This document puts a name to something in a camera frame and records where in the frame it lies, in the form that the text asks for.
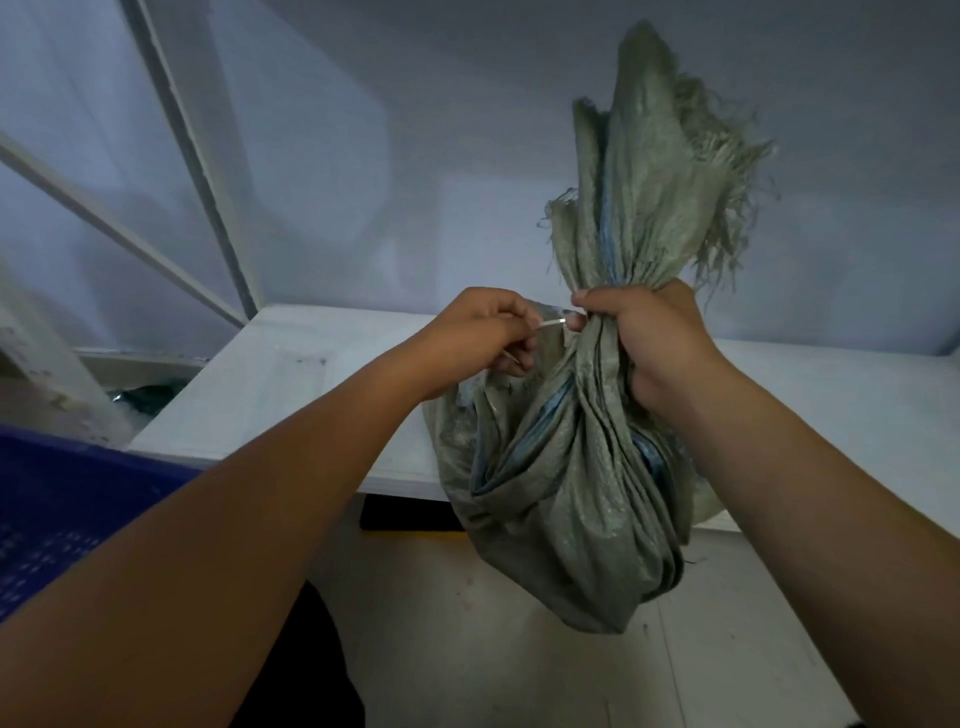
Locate person's left forearm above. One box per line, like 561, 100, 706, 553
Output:
0, 346, 436, 728

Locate person's right forearm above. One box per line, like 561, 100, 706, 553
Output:
652, 352, 960, 728

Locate blue plastic crate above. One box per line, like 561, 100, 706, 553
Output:
0, 424, 204, 625

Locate grey-green woven sack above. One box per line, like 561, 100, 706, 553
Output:
421, 19, 778, 636

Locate white metal frame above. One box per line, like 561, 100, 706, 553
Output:
0, 0, 265, 328

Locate person's black trousers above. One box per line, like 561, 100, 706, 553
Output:
228, 581, 366, 728

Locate person's right hand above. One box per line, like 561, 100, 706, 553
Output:
571, 279, 732, 418

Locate person's left hand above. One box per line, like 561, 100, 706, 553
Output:
408, 286, 544, 402

